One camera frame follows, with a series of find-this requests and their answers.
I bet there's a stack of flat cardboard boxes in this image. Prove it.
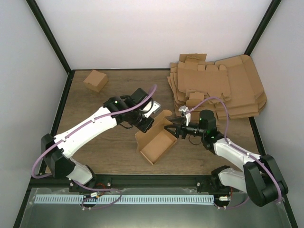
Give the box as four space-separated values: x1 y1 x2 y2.
167 54 267 120

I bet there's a folded small cardboard box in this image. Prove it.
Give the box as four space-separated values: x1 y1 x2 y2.
83 70 108 93

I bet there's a black right frame post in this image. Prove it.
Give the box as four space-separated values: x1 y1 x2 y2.
244 0 281 56

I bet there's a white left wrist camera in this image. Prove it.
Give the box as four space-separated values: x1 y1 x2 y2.
142 101 161 118

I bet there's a black left frame post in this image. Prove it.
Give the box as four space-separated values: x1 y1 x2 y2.
25 0 72 73

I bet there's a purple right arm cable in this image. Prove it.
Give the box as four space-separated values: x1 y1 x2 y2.
190 96 285 209

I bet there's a black aluminium frame rail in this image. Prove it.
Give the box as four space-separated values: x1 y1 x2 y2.
29 174 238 192

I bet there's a black frame post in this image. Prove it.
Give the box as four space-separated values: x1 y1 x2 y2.
244 0 281 56
25 0 72 73

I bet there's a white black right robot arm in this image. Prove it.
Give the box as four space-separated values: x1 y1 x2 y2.
164 110 288 207

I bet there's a grey metal front plate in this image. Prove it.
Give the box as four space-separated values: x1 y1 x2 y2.
19 188 291 228

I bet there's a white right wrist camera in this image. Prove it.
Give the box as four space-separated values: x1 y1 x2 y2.
179 105 191 126

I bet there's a light blue slotted cable duct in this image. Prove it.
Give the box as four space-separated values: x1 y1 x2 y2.
34 194 214 205

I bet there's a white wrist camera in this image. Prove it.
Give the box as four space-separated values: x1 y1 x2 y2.
142 101 161 118
179 105 191 126

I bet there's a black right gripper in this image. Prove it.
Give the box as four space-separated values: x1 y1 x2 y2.
165 117 206 139

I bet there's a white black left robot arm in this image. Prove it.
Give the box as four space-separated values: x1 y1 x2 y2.
41 85 157 192

